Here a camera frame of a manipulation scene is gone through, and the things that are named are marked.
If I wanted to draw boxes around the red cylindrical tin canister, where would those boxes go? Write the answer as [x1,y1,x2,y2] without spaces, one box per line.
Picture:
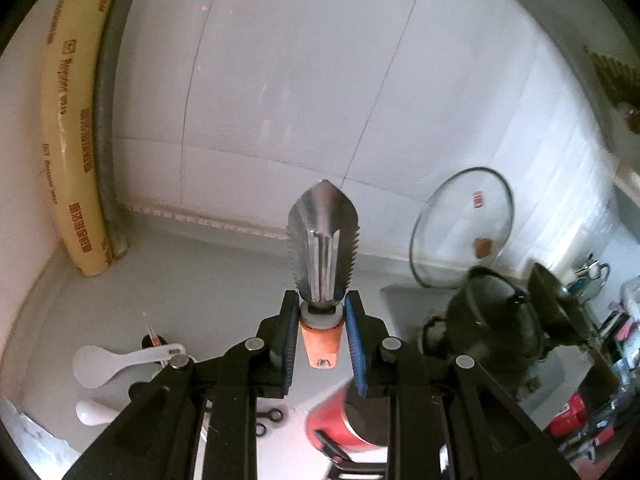
[305,380,390,453]

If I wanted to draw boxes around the white ceramic soup spoon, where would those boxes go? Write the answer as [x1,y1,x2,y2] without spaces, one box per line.
[76,400,119,427]

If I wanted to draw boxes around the white rice paddle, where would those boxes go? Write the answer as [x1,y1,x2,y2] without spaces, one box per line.
[72,344,186,389]

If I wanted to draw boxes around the wrapped disposable chopsticks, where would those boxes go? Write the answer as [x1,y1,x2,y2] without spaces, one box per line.
[142,312,162,347]

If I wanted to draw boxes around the black clay pot with lid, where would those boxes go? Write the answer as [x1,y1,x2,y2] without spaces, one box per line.
[445,266,544,367]

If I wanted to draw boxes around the red container right of stove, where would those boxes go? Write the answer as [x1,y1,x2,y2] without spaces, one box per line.
[547,392,588,438]

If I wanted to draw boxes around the black wok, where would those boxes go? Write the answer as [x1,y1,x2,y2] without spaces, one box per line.
[527,262,593,346]

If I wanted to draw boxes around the aluminium foil sheet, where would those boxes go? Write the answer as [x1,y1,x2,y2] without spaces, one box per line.
[1,396,79,479]

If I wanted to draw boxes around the glass pot lid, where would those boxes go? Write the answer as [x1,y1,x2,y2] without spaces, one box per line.
[409,166,515,288]

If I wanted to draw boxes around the yellow cling film roll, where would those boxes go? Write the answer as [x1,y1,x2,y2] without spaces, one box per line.
[40,0,113,276]

